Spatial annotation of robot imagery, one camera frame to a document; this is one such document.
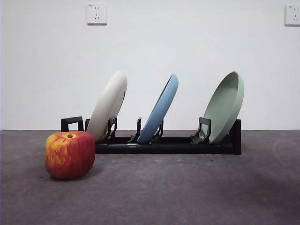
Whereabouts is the cream round plate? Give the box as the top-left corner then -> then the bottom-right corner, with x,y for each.
86,70 -> 128,143

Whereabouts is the red yellow apple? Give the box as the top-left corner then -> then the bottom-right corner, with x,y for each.
44,131 -> 96,180

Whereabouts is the blue round plate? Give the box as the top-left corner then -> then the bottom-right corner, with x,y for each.
137,73 -> 179,144

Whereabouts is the black plate rack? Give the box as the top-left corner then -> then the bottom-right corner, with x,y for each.
60,116 -> 242,155

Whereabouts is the green round plate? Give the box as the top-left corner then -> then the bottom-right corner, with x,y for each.
202,71 -> 245,144

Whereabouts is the white wall socket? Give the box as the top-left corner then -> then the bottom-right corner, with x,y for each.
87,3 -> 108,26
285,4 -> 300,27

